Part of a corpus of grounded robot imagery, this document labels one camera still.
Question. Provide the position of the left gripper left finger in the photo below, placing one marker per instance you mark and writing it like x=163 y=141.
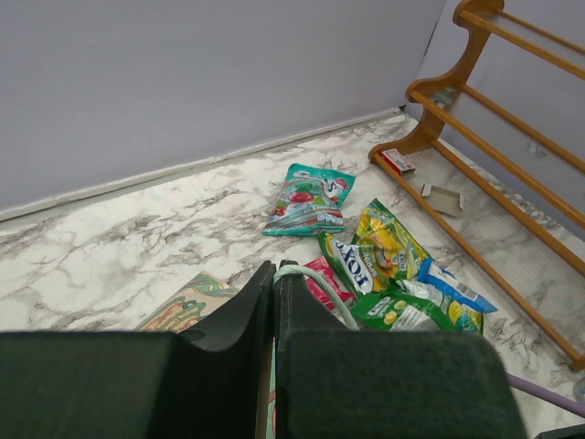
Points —
x=208 y=381

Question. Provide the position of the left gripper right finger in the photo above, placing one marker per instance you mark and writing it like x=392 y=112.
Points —
x=335 y=382

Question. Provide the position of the green white snack bag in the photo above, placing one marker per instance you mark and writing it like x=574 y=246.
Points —
x=399 y=311

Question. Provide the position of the yellow green Fox's candy bag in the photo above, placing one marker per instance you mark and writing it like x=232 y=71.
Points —
x=354 y=264

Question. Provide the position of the green orange Fox's candy bag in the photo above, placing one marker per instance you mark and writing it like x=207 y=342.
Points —
x=395 y=253

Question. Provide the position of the blue snack packet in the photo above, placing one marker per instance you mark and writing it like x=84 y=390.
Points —
x=431 y=273

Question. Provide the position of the teal Fox's candy bag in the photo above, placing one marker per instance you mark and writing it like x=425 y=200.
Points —
x=309 y=202

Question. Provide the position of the grey cardboard piece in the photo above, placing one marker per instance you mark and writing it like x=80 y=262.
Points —
x=443 y=200

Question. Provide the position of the red white small box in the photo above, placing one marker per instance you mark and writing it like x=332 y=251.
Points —
x=398 y=162

